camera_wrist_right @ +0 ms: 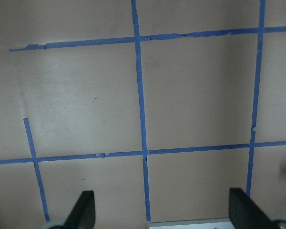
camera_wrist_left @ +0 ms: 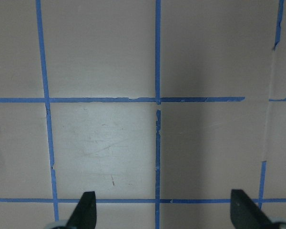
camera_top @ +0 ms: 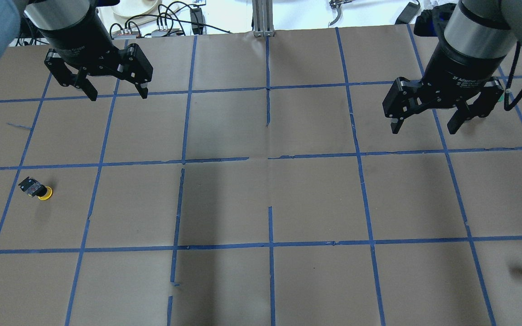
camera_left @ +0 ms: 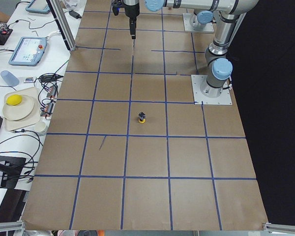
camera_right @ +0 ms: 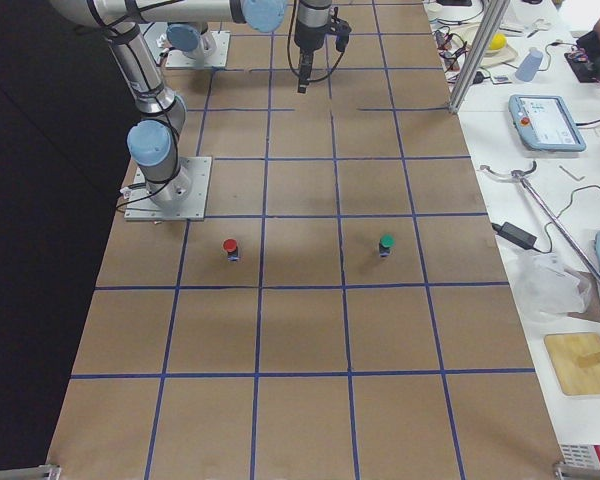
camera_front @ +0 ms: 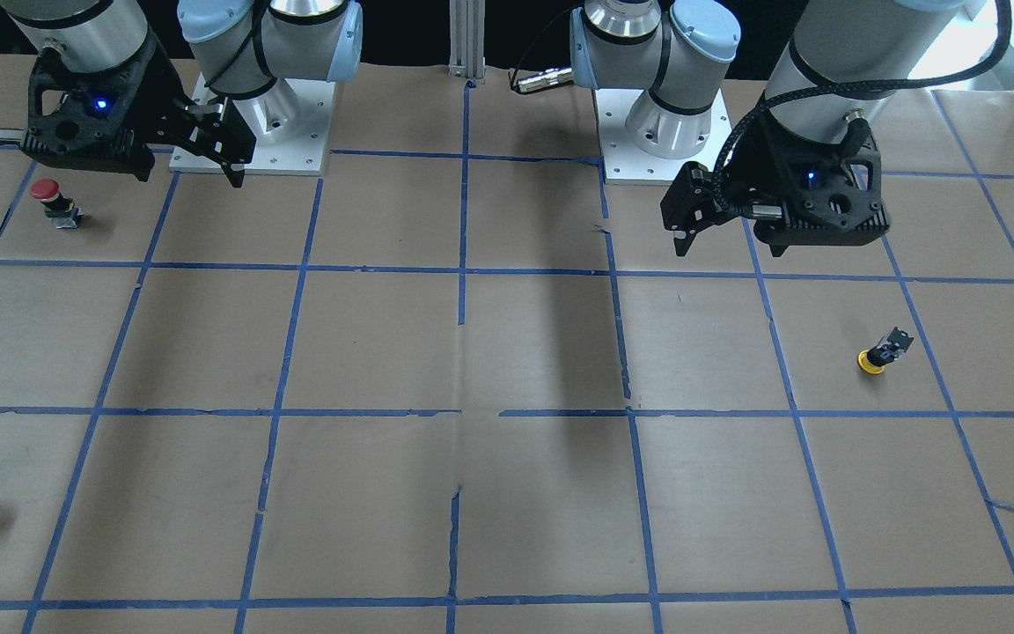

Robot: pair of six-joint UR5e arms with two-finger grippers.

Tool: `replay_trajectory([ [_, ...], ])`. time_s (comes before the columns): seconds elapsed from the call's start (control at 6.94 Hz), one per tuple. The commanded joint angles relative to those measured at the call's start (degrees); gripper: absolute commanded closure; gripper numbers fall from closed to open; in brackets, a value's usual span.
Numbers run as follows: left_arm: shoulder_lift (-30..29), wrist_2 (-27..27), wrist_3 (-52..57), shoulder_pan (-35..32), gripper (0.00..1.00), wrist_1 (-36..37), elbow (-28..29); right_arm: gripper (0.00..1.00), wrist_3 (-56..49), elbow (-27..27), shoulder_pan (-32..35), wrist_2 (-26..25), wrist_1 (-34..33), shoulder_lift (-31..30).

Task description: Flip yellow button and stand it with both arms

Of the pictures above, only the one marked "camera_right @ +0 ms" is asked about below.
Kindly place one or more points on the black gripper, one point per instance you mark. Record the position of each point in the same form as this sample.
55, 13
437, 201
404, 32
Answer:
307, 41

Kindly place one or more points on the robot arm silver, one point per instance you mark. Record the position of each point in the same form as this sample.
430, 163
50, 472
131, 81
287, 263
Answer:
193, 40
153, 142

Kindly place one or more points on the green push button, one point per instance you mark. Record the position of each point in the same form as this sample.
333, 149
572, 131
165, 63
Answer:
385, 245

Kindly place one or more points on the red push button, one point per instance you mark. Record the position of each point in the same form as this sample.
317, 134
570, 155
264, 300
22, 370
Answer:
231, 248

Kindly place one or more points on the beige tray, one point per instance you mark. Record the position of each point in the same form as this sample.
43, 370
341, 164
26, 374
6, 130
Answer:
491, 59

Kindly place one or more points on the yellow lemon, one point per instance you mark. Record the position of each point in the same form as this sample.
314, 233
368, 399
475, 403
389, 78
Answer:
498, 42

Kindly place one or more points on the translucent blue cup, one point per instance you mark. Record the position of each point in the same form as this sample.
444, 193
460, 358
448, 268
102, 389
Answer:
529, 66

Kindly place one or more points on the metal reacher stick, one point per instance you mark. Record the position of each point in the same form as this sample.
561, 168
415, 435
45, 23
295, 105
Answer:
522, 177

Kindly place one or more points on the black power adapter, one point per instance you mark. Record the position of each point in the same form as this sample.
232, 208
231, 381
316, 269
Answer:
515, 235

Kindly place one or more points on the clear plastic bag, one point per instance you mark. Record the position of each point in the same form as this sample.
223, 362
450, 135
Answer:
544, 286

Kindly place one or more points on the wooden cutting board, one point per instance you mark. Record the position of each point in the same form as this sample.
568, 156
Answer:
575, 358

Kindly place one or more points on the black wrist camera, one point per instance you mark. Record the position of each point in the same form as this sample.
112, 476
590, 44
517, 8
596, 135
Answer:
341, 30

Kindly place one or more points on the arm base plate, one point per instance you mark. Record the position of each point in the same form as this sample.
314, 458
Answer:
176, 60
184, 198

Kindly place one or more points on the aluminium frame post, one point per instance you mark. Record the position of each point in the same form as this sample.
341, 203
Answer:
490, 23

